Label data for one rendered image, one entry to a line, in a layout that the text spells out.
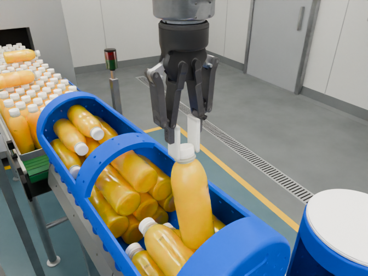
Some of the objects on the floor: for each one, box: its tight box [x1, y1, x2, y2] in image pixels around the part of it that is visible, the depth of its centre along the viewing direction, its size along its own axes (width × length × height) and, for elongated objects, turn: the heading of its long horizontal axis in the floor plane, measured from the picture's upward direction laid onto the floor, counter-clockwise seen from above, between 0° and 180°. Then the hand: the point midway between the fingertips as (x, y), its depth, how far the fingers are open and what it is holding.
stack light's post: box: [110, 78, 123, 116], centre depth 188 cm, size 4×4×110 cm
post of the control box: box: [0, 157, 45, 276], centre depth 144 cm, size 4×4×100 cm
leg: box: [78, 237, 101, 276], centre depth 146 cm, size 6×6×63 cm
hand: (184, 138), depth 53 cm, fingers closed on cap, 4 cm apart
